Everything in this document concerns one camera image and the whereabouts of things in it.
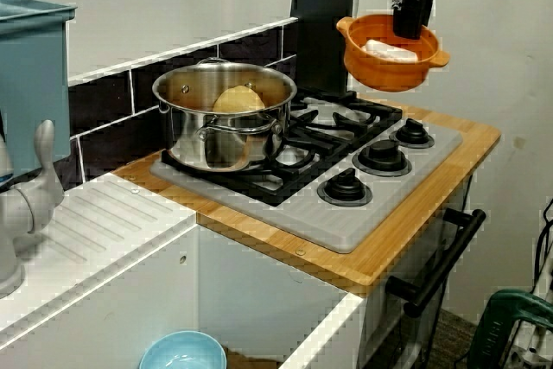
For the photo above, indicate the white sponge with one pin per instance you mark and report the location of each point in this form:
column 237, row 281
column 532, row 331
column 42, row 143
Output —
column 389, row 52

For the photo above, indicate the orange plastic bowl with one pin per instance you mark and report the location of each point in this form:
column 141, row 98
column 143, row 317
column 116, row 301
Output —
column 389, row 77

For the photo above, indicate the black burner grate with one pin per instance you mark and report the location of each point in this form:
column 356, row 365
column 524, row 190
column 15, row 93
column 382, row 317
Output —
column 384, row 120
column 302, row 181

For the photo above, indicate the black stove knob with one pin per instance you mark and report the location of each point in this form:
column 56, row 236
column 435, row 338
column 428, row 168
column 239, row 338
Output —
column 412, row 132
column 345, row 189
column 382, row 157

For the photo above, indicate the white partition board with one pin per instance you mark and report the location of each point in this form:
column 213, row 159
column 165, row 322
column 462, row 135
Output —
column 475, row 127

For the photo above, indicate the yellow round toy food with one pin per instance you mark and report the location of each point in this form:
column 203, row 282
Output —
column 237, row 101

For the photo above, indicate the grey stove plate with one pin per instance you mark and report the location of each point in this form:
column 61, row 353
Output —
column 345, row 230

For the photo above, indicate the stainless steel pot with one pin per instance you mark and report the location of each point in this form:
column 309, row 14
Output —
column 194, row 135

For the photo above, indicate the brass countertop screw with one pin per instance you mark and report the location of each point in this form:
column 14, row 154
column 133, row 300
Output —
column 299, row 251

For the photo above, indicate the white kitchen cabinet front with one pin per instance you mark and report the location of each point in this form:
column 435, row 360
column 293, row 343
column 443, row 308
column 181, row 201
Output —
column 376, row 321

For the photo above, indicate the dark tile backsplash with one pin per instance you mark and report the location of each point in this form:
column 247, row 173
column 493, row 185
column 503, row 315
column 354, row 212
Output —
column 103, row 101

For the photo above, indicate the green clamp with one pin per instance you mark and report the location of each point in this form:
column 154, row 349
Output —
column 492, row 334

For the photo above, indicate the white toy sink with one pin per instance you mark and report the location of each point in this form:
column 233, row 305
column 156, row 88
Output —
column 108, row 230

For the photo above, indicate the blue plastic bin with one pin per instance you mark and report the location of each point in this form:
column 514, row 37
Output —
column 34, row 84

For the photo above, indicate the light blue bowl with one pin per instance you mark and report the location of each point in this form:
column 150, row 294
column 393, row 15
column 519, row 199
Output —
column 181, row 351

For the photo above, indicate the grey toy faucet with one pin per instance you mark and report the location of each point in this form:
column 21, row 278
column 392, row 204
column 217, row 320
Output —
column 39, row 200

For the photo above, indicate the silver metal frame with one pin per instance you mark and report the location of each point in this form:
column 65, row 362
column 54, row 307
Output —
column 527, row 351

